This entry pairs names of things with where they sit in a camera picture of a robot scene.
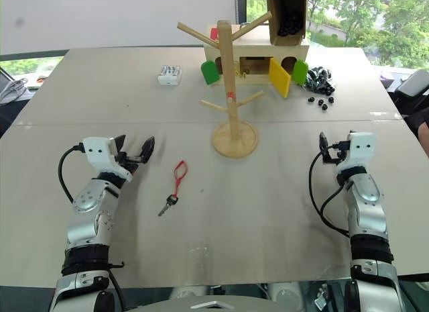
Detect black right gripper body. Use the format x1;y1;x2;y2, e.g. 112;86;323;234
321;140;351;166

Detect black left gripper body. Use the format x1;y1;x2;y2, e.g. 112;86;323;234
115;151;143;175

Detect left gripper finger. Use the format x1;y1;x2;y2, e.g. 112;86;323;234
139;136;156;164
107;134;127;156

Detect bag of black parts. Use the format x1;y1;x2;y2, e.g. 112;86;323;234
302;66;336;95

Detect green rounded door flap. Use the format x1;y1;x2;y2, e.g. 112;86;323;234
292;58;310;88
200;60;222;87

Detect dark office chair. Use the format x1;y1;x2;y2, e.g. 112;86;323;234
387;68;429;125

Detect white battery case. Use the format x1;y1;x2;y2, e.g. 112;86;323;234
157;64;184;87

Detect yellow square door flap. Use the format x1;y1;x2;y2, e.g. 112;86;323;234
268;57;293;99

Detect wooden tree hanger stand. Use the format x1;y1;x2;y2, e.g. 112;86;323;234
176;10;273;159

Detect gold metal latch hooks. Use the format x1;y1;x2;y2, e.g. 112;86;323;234
234;60;251;79

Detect wooden box with openings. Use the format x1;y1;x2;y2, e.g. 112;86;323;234
203;23;311;87

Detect brown cardboard box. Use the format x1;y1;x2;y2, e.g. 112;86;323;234
265;0;309;47

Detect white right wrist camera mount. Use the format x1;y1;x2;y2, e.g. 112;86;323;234
336;132;376;174

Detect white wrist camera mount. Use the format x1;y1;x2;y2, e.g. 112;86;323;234
336;132;376;174
82;136;133;183

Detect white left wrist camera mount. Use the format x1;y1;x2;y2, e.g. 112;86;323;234
82;136;133;183

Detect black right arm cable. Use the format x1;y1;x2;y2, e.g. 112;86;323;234
308;147;353;240

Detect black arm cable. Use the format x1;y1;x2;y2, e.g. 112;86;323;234
308;147;353;240
58;143;84;204

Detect silver key with red strap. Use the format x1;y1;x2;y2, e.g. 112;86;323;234
158;160;189;218

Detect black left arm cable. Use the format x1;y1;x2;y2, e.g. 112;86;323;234
58;143;84;204

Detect grey cable bundle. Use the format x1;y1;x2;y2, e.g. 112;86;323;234
0;77;30;104

